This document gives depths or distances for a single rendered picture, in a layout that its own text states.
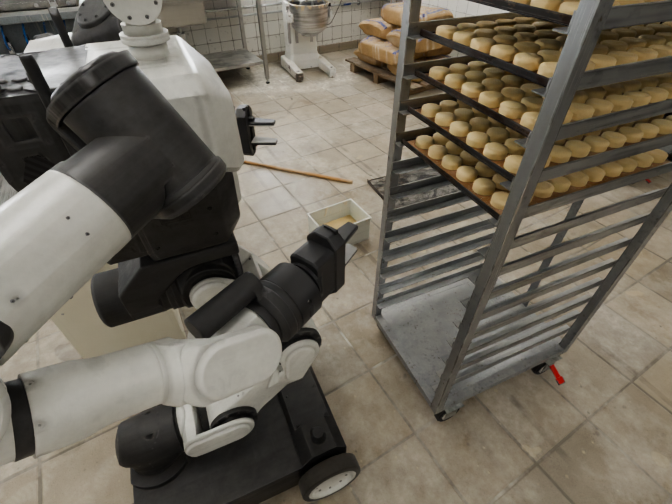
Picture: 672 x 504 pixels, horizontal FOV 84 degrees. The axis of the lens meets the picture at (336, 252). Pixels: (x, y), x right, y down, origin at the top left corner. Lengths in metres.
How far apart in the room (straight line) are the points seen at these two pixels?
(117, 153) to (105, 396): 0.22
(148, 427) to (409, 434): 0.89
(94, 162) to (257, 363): 0.26
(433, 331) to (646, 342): 1.01
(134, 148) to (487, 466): 1.47
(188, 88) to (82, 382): 0.35
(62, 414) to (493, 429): 1.47
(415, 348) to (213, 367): 1.23
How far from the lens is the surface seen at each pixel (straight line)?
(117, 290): 0.83
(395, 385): 1.65
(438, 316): 1.70
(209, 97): 0.55
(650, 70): 0.94
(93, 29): 0.81
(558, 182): 1.03
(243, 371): 0.44
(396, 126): 1.11
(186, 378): 0.42
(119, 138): 0.42
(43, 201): 0.39
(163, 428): 1.28
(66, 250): 0.38
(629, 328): 2.25
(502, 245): 0.87
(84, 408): 0.41
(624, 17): 0.81
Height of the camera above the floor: 1.44
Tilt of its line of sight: 42 degrees down
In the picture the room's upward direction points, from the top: straight up
